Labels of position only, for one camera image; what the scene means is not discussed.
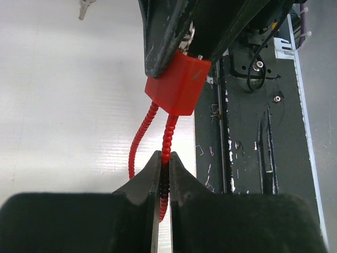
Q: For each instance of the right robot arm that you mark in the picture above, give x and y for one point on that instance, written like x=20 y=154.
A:
x=271 y=15

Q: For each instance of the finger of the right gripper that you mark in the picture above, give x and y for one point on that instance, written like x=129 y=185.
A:
x=217 y=23
x=165 y=23

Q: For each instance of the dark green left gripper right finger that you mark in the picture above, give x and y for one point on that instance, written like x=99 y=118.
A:
x=203 y=221

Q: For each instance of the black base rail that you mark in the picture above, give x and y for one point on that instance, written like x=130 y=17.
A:
x=251 y=128

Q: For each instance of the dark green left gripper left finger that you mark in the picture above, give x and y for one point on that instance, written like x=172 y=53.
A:
x=125 y=220

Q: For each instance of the red cable padlock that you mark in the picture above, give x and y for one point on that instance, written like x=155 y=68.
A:
x=177 y=92

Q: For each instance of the silver keys of long padlock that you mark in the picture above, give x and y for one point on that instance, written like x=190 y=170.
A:
x=83 y=8

